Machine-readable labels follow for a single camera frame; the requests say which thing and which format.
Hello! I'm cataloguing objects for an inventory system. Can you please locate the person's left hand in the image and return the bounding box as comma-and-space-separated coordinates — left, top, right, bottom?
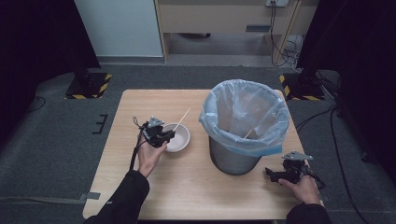
136, 133, 169, 178

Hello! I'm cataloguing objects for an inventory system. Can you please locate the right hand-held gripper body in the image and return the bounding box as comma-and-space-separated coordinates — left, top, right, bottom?
280, 150, 314, 184

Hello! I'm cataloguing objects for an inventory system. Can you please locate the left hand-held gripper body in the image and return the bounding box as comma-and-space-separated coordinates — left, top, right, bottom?
140, 116, 168, 149

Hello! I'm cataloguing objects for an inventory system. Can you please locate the person's right hand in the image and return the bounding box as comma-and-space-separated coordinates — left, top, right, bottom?
276, 174, 322, 205

